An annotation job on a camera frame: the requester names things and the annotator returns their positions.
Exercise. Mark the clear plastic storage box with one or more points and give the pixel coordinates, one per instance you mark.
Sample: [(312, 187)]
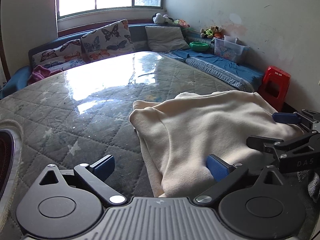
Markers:
[(230, 51)]

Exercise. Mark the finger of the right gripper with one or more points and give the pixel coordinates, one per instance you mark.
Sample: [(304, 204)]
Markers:
[(290, 118), (261, 143)]

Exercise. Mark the red plastic stool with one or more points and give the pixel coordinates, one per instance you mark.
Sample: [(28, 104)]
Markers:
[(274, 87)]

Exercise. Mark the butterfly pillow right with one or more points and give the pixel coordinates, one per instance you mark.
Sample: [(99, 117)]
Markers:
[(108, 41)]

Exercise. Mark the butterfly pillow left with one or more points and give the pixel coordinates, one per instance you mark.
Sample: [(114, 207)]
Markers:
[(66, 56)]

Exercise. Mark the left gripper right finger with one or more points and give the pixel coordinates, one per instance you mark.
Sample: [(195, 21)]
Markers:
[(229, 178)]

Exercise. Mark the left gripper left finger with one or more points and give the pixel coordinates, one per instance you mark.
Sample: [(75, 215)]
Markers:
[(84, 184)]

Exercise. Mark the grey cushion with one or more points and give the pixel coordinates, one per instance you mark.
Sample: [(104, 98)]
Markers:
[(162, 39)]

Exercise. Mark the pink magenta cloth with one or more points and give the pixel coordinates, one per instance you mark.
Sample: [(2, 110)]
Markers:
[(39, 73)]

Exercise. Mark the butterfly pillow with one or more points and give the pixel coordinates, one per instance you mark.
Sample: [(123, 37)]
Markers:
[(108, 41), (66, 56)]

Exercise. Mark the green plastic bowl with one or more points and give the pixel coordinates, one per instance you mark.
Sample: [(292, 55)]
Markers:
[(199, 46)]

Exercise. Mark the white black plush toy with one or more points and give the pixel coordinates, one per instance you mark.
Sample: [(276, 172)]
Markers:
[(162, 19)]

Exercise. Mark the round black induction cooktop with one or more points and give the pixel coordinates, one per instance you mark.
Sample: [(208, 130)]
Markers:
[(11, 151)]

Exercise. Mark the colourful plush toys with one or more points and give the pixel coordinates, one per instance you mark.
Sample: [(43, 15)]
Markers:
[(212, 32)]

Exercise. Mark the cream beige garment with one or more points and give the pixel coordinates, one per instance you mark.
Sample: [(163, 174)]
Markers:
[(177, 135)]

